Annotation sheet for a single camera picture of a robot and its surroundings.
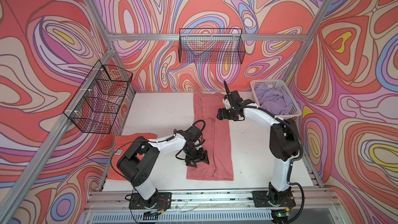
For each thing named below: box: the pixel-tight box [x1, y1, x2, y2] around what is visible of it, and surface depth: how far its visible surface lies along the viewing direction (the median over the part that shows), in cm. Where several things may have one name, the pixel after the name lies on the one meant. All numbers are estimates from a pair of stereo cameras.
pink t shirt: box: [186, 91, 234, 181], surface depth 92 cm
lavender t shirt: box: [255, 84, 294, 116], surface depth 109 cm
